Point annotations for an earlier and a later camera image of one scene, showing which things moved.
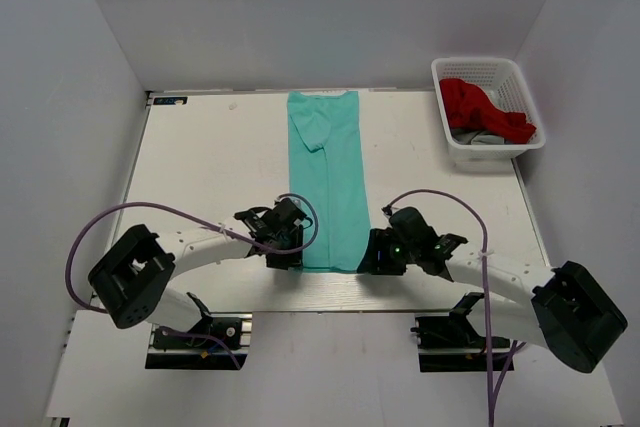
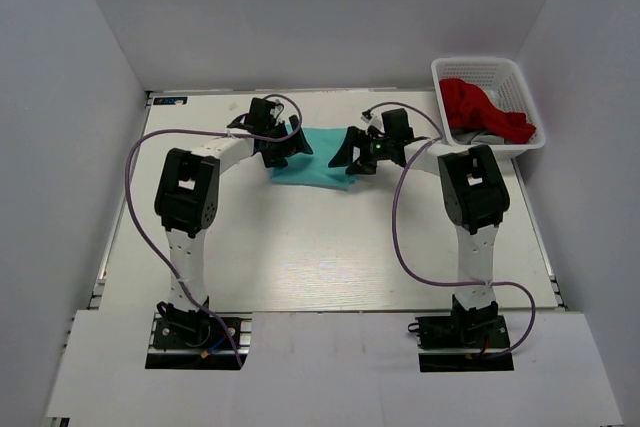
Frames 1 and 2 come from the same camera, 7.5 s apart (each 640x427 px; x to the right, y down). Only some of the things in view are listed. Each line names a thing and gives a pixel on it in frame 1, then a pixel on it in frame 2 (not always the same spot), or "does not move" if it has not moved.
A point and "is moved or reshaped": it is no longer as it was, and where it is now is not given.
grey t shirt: [478, 137] does not move
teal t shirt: [326, 165] is moved or reshaped
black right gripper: [379, 241] to [345, 155]
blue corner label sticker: [169, 100] does not move
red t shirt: [468, 107] does not move
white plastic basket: [502, 82] does not move
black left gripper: [288, 260] to [294, 144]
